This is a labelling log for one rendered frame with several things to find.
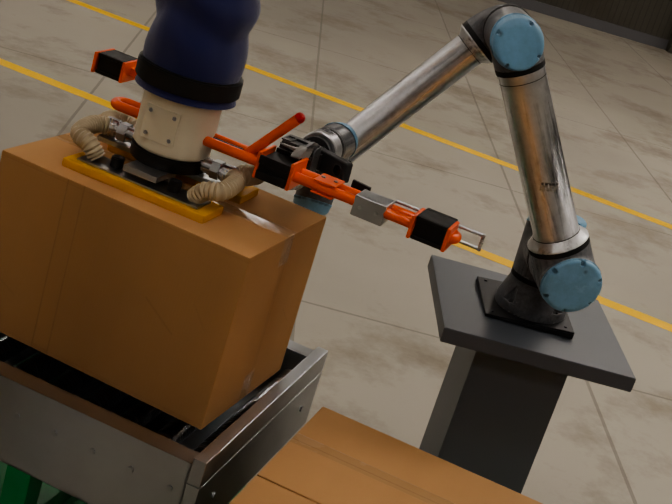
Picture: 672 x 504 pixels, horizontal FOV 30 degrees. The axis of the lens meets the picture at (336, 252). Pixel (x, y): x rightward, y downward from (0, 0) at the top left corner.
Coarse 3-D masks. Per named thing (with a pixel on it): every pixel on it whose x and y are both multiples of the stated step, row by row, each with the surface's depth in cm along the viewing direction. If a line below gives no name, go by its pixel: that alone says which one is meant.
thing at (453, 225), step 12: (420, 216) 251; (432, 216) 254; (444, 216) 256; (408, 228) 252; (420, 228) 252; (432, 228) 251; (444, 228) 250; (456, 228) 254; (420, 240) 252; (432, 240) 252; (444, 240) 250
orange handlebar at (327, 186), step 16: (128, 112) 268; (208, 144) 264; (224, 144) 263; (240, 144) 266; (304, 176) 259; (320, 176) 260; (320, 192) 259; (336, 192) 257; (352, 192) 260; (400, 208) 258; (400, 224) 254
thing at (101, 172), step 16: (64, 160) 263; (80, 160) 264; (96, 160) 266; (112, 160) 264; (96, 176) 262; (112, 176) 261; (128, 176) 262; (128, 192) 260; (144, 192) 259; (160, 192) 259; (176, 192) 261; (176, 208) 257; (192, 208) 257; (208, 208) 260
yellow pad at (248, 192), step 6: (114, 150) 280; (120, 150) 280; (126, 156) 280; (132, 156) 279; (186, 180) 276; (192, 180) 276; (246, 186) 280; (252, 186) 281; (240, 192) 275; (246, 192) 276; (252, 192) 278; (234, 198) 273; (240, 198) 273; (246, 198) 276
